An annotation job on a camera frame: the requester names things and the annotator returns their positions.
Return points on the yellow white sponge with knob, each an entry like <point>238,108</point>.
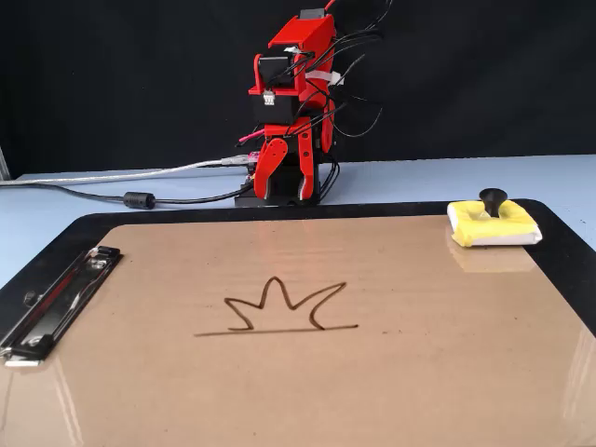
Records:
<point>493,228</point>

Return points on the silver metal clipboard clip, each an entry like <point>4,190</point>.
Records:
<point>60,307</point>

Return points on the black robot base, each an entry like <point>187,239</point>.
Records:
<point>286,186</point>

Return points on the brown glossy clipboard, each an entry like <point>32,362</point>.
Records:
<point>298,382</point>

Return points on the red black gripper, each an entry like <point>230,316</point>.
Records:
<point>274,107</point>

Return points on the controller circuit board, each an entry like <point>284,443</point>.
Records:
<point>251,160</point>

